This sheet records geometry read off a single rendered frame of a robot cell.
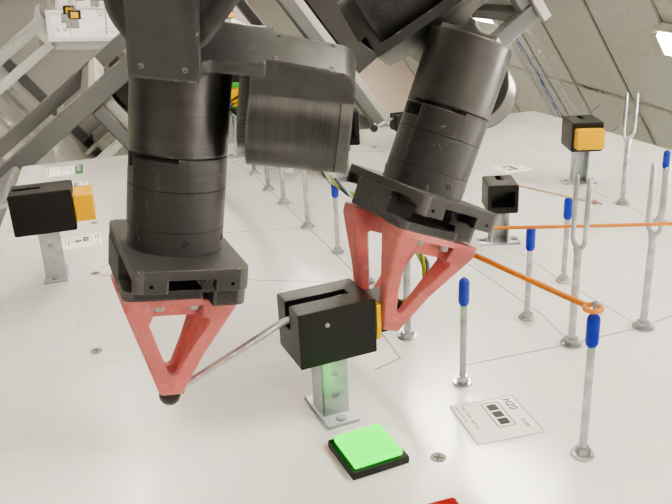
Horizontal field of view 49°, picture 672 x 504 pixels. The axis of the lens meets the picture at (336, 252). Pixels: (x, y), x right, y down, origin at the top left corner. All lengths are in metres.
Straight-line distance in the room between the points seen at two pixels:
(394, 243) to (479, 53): 0.13
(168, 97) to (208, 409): 0.25
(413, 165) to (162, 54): 0.19
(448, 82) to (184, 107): 0.17
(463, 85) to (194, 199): 0.19
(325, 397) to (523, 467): 0.14
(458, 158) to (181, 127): 0.18
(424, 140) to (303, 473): 0.23
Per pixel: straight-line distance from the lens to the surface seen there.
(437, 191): 0.49
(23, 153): 1.47
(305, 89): 0.41
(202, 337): 0.47
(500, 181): 0.84
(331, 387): 0.53
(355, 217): 0.52
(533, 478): 0.49
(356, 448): 0.49
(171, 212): 0.42
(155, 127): 0.42
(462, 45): 0.50
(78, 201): 0.82
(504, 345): 0.64
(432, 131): 0.49
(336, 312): 0.49
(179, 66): 0.39
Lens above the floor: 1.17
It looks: level
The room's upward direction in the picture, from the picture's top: 48 degrees clockwise
